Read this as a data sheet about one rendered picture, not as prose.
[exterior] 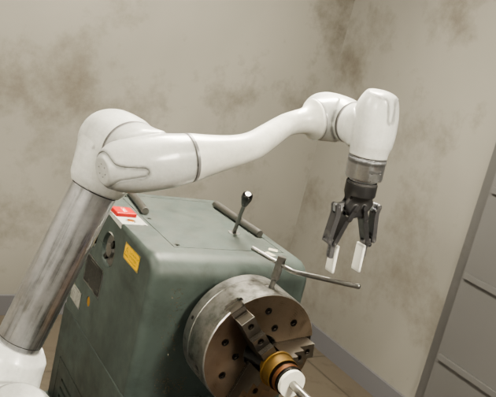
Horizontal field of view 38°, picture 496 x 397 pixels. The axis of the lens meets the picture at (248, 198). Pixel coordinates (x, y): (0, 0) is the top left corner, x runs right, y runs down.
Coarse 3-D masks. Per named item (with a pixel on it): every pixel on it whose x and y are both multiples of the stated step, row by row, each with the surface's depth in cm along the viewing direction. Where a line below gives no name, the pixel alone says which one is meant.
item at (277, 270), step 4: (280, 256) 181; (284, 256) 182; (276, 260) 182; (280, 260) 181; (284, 260) 181; (276, 264) 181; (280, 264) 181; (276, 268) 181; (280, 268) 181; (272, 272) 182; (276, 272) 181; (280, 272) 182; (272, 276) 182; (276, 276) 181; (272, 280) 182; (276, 280) 182; (272, 284) 182; (272, 288) 183
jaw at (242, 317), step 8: (232, 304) 177; (240, 304) 176; (232, 312) 174; (240, 312) 175; (248, 312) 175; (240, 320) 173; (248, 320) 172; (256, 320) 173; (240, 328) 175; (248, 328) 173; (256, 328) 174; (248, 336) 174; (256, 336) 173; (264, 336) 173; (248, 344) 179; (256, 344) 173; (264, 344) 174; (256, 352) 175; (264, 352) 172; (272, 352) 173; (264, 360) 173
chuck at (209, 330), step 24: (240, 288) 180; (264, 288) 181; (216, 312) 177; (264, 312) 179; (288, 312) 182; (192, 336) 180; (216, 336) 174; (240, 336) 178; (288, 336) 185; (192, 360) 181; (216, 360) 176; (240, 360) 180; (216, 384) 179
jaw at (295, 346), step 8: (272, 344) 182; (280, 344) 183; (288, 344) 183; (296, 344) 184; (304, 344) 184; (312, 344) 184; (288, 352) 179; (296, 352) 180; (304, 352) 184; (312, 352) 185; (296, 360) 178
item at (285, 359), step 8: (280, 352) 174; (272, 360) 172; (280, 360) 171; (288, 360) 172; (264, 368) 172; (272, 368) 170; (280, 368) 170; (288, 368) 169; (296, 368) 170; (264, 376) 172; (272, 376) 170; (280, 376) 168; (272, 384) 170
